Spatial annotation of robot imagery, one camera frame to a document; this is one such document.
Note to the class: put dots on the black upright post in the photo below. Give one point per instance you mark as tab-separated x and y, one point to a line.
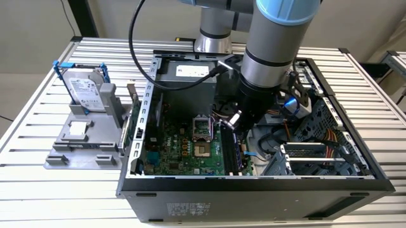
85	19

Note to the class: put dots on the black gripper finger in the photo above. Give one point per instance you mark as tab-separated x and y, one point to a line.
236	120

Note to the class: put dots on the green graphics card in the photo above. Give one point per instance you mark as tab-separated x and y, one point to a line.
136	114

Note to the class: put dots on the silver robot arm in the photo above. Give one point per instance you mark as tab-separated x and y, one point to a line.
273	42

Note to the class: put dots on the teal board connector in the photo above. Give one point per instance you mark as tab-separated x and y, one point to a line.
153	158

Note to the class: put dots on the grey power supply unit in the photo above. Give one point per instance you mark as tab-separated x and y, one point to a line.
188	99

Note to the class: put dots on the black case fan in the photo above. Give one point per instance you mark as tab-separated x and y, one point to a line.
158	118

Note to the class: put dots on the aluminium side table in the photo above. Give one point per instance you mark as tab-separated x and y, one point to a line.
397	59

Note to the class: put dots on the green motherboard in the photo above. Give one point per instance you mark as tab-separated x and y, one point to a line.
206	164

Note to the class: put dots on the black RAM slot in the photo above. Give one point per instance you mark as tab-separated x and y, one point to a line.
226	152
230	154

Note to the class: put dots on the silver CPU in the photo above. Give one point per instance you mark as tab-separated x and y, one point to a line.
78	129

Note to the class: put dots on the black PC case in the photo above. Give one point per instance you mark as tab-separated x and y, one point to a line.
222	204

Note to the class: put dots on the yellow black plug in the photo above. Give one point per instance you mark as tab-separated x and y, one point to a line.
180	39

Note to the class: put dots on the grey parts rack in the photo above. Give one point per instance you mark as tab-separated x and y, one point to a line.
98	133

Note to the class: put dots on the CPU socket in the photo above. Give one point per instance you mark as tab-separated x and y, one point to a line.
204	150

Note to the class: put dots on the RAM stick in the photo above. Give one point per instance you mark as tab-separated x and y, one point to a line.
238	149

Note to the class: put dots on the metal disk bay cage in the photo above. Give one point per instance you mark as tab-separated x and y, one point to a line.
321	121

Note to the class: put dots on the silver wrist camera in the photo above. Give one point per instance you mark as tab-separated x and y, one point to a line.
300	108

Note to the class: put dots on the hard disk in blue carrier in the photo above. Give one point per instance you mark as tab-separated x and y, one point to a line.
85	90

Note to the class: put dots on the black round cooler fan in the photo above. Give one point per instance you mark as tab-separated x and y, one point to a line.
226	109

